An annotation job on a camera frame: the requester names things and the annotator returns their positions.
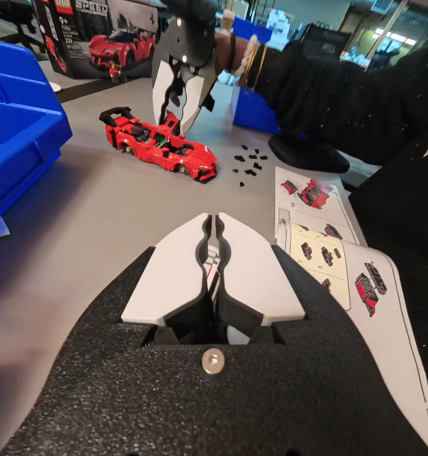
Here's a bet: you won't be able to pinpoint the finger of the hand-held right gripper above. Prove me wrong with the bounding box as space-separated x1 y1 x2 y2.
152 58 177 125
179 76 205 135

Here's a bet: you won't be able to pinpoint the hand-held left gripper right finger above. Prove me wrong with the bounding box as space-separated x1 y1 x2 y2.
215 212 306 326

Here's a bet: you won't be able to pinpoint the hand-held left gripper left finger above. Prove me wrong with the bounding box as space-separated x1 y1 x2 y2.
121 213 213 326

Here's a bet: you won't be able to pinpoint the red lego subassembly with clear piece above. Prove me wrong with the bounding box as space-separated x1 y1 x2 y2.
158 110 182 138

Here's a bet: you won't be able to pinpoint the blue plastic storage bin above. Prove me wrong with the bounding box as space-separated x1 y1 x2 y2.
232 80 307 138
233 16 274 45
0 38 73 217

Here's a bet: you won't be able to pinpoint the red lego sports car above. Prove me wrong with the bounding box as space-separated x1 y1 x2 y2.
99 106 219 184

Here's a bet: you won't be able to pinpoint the cluster of small black lego pieces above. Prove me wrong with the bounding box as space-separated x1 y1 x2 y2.
233 144 269 187

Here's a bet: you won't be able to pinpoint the person's right forearm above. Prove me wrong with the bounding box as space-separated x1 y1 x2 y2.
235 34 428 166

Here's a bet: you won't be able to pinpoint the lego set cardboard box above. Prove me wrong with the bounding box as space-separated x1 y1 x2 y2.
33 0 159 80

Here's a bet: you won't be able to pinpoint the lego instruction booklet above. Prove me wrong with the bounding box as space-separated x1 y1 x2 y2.
274 166 428 456

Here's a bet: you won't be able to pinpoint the person's right hand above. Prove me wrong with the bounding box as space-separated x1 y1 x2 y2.
214 33 237 73

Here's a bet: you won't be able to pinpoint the black egg-crate foam pad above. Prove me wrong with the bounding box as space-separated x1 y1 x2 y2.
268 133 350 174

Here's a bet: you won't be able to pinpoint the white bead bracelet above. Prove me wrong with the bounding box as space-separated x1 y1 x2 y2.
235 34 259 77

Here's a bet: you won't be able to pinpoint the gold bangle bracelets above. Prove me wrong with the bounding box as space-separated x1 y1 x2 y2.
241 43 268 95

